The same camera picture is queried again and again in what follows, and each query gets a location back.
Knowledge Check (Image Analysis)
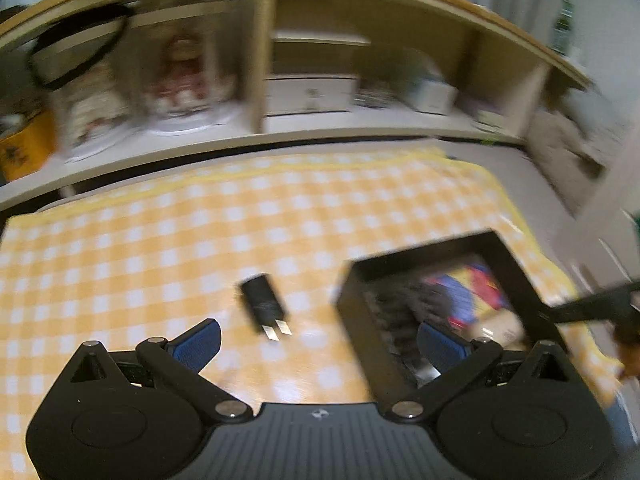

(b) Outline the black headband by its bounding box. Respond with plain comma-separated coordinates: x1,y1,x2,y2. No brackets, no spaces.
27,2,139,92

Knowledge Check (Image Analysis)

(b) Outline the pale blue tissue box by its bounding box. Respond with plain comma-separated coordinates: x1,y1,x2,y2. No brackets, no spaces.
404,60,459,116

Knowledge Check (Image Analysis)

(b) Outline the cream plush toy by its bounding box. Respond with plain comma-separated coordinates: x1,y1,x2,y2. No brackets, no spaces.
526,109,617,213

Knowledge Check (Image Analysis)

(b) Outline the white mini drawer cabinet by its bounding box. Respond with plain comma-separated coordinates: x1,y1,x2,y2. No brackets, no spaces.
262,32,372,119

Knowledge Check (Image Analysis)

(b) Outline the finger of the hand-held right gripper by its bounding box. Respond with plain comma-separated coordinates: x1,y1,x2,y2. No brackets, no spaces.
549,280,640,324

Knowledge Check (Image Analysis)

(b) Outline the brown hair claw clip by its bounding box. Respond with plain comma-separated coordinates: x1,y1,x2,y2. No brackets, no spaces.
369,280,453,363

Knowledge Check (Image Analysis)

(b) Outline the grey scrunchie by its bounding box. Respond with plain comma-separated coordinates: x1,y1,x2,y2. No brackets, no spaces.
355,85,397,109

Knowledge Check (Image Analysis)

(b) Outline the clear case with white doll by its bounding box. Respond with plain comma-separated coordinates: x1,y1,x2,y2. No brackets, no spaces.
59,55,138,153

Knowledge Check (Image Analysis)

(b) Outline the colourful printed box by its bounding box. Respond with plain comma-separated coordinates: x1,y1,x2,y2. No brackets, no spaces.
425,264,514,329

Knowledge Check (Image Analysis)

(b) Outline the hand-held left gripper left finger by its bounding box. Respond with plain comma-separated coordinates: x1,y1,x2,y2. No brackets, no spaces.
70,318,252,424

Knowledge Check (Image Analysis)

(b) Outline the yellow checkered tablecloth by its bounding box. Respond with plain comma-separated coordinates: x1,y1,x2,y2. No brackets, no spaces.
0,147,617,461

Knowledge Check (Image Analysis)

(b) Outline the green glass bottle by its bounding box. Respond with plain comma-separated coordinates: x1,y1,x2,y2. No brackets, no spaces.
550,0,577,54

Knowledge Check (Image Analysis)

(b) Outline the yellow cardboard box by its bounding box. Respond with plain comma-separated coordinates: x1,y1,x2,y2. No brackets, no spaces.
0,109,57,182

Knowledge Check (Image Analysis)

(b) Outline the black plug charger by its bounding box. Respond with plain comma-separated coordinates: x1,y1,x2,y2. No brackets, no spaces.
237,273,292,344

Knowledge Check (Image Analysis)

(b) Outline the clear case with pink doll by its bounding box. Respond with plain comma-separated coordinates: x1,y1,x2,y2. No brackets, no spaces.
144,10,237,134

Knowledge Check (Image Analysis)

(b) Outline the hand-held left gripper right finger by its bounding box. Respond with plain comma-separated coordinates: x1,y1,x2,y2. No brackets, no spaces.
382,322,572,424

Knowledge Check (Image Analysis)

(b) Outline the black storage box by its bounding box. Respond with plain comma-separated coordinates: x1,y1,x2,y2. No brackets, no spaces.
334,230,569,392

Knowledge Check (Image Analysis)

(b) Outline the wooden shelf unit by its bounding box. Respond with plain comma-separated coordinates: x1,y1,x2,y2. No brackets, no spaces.
0,0,596,211

